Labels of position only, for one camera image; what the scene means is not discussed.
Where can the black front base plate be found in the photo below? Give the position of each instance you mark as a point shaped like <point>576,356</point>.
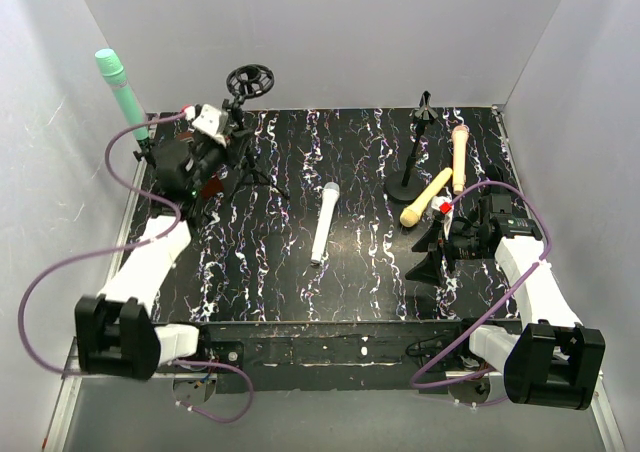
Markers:
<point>286,356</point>

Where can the white microphone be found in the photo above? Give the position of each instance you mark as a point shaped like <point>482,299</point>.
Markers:
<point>330,196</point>

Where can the aluminium left side rail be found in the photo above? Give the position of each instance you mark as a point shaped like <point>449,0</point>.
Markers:
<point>131,173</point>

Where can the pink microphone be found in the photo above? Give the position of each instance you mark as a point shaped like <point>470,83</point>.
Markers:
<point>459,136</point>

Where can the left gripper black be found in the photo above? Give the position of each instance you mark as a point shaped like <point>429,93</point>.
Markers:
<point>228,147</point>

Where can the black tripod shock mount stand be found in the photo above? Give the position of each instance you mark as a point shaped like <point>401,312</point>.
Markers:
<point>246,83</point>

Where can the green microphone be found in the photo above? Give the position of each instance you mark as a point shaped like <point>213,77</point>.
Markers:
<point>114,74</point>

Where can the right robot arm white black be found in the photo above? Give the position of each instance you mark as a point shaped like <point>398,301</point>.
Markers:
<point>555,360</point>

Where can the brown wooden metronome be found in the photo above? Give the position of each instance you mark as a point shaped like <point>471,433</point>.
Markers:
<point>214,185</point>

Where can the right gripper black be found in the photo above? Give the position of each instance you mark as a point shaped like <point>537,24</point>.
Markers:
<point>447,247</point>

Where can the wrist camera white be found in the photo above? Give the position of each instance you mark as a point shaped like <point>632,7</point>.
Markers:
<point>209,121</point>
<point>440,207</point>

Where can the yellow microphone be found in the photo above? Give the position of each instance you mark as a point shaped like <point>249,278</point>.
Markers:
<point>425,199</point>

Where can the black round base mic stand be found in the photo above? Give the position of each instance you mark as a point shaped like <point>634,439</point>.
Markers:
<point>403,186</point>

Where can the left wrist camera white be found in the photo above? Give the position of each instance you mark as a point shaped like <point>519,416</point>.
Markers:
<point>209,121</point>

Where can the small black clip mic stand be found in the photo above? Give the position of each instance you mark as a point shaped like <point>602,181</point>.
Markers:
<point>145,152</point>

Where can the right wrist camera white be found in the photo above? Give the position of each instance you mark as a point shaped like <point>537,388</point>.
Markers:
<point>440,207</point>

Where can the aluminium front rail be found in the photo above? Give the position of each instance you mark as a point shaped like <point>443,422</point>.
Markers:
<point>71,366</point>

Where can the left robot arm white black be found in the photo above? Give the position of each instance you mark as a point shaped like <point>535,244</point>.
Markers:
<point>145,272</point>

